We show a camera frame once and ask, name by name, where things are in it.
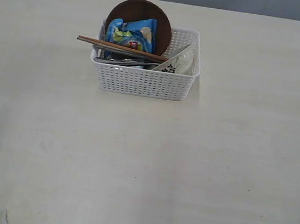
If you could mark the white perforated plastic basket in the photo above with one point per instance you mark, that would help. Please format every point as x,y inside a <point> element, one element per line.
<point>141,82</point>

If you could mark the white floral ceramic bowl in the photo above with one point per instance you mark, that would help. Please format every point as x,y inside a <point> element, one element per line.
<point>179,63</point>

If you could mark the silver metal fork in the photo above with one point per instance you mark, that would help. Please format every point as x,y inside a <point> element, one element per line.
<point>123,62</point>

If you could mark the brown wooden chopstick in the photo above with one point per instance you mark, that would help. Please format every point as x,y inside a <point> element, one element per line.
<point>114,46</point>
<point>120,44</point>

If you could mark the blue chips bag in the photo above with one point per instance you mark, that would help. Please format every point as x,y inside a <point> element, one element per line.
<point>139,35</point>

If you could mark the brown round wooden plate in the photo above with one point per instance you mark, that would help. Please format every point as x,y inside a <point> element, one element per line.
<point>136,10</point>

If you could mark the silver metal knife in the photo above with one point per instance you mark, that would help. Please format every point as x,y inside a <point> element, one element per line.
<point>122,52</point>

